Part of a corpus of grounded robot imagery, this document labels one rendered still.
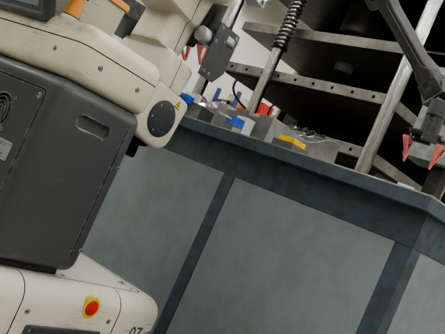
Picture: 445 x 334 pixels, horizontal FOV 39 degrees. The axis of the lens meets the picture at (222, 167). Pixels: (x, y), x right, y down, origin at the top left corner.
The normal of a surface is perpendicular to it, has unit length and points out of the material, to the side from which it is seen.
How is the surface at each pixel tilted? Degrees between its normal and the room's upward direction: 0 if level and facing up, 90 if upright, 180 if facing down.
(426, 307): 90
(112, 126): 90
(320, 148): 90
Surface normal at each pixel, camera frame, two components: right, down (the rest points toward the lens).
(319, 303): -0.63, -0.32
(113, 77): 0.74, 0.30
